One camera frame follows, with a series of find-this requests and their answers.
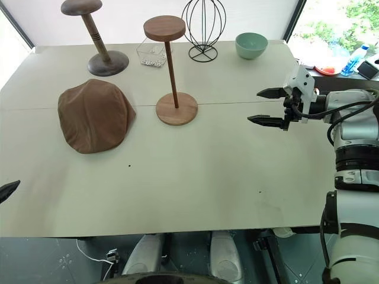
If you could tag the silver robot leg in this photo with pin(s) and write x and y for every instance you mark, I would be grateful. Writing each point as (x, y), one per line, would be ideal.
(145, 254)
(223, 254)

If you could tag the silver right robot leg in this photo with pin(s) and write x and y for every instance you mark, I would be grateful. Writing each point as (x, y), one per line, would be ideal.
(223, 254)

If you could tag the silver left robot leg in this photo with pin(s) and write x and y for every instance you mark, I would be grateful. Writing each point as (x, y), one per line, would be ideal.
(145, 254)

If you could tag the blue plastic water bottle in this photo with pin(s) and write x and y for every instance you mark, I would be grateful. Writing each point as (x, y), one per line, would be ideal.
(353, 60)

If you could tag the black frame strut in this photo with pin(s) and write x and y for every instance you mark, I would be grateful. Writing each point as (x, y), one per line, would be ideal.
(17, 23)
(295, 19)

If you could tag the red plate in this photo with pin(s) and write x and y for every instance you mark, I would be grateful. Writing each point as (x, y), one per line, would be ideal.
(327, 71)

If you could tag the clear plastic box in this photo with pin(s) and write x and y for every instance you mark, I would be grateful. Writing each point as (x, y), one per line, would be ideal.
(152, 56)

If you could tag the black table clamp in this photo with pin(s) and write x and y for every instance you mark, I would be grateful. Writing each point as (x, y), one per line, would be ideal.
(266, 248)

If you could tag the black side shelf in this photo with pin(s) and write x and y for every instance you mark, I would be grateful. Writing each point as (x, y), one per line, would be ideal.
(340, 81)

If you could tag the green ceramic bowl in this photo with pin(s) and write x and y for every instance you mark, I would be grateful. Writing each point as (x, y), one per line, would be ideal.
(251, 44)

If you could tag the dark wooden hat stand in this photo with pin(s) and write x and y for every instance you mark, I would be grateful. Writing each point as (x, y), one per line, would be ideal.
(108, 63)

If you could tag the light wooden hat stand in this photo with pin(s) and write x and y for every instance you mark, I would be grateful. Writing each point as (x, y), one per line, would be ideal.
(176, 111)

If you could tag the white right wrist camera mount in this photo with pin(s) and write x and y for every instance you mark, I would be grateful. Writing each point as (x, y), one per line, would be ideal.
(305, 85)

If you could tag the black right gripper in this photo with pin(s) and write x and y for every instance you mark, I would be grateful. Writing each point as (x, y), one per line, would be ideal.
(291, 114)

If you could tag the brown cap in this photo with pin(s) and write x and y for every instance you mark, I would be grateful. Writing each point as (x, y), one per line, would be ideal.
(94, 115)

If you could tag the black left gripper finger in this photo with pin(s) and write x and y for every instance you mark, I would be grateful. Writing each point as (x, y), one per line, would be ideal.
(7, 189)

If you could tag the black electronic device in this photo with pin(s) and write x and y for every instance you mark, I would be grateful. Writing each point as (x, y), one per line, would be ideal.
(368, 69)

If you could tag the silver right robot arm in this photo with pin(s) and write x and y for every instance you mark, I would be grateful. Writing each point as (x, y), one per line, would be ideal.
(355, 133)

